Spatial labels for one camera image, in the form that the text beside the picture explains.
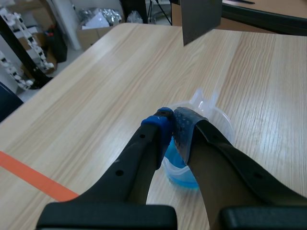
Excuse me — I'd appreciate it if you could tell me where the brown cardboard box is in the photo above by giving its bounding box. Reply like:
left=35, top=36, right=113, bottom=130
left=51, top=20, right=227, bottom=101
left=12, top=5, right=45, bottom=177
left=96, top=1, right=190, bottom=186
left=76, top=23, right=116, bottom=51

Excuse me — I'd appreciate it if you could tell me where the dark blue chair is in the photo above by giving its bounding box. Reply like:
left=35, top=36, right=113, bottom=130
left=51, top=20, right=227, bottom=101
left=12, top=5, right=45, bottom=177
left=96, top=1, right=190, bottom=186
left=0, top=81, right=24, bottom=123

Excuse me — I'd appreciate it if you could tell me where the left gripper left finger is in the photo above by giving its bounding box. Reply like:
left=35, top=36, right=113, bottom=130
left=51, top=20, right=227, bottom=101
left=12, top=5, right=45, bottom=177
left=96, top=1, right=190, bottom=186
left=35, top=107, right=178, bottom=230

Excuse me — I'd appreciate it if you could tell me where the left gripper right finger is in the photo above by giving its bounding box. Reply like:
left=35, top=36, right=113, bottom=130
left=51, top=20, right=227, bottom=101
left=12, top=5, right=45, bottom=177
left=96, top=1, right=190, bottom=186
left=172, top=106, right=307, bottom=230

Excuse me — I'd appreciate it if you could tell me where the black bag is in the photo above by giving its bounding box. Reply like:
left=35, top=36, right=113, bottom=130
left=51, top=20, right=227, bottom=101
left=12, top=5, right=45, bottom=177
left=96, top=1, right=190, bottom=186
left=45, top=25, right=68, bottom=63

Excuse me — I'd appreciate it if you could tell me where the black metal frame post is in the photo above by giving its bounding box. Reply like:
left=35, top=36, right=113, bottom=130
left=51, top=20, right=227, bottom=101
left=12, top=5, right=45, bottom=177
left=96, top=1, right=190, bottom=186
left=0, top=16, right=53, bottom=90

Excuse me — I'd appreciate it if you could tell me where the clear beaker with blue liquid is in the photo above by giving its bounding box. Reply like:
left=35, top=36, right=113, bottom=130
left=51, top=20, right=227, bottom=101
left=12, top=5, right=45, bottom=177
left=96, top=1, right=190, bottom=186
left=146, top=88, right=235, bottom=206

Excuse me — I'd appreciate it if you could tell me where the white cable chain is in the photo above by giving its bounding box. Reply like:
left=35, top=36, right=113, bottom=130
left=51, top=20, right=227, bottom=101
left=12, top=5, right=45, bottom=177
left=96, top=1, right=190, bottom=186
left=0, top=49, right=34, bottom=91
left=0, top=7, right=55, bottom=72

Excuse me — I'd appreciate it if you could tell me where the dark grey flat panel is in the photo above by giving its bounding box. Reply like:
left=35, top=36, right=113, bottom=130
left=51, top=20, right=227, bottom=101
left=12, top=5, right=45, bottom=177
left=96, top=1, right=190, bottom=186
left=179, top=0, right=223, bottom=47

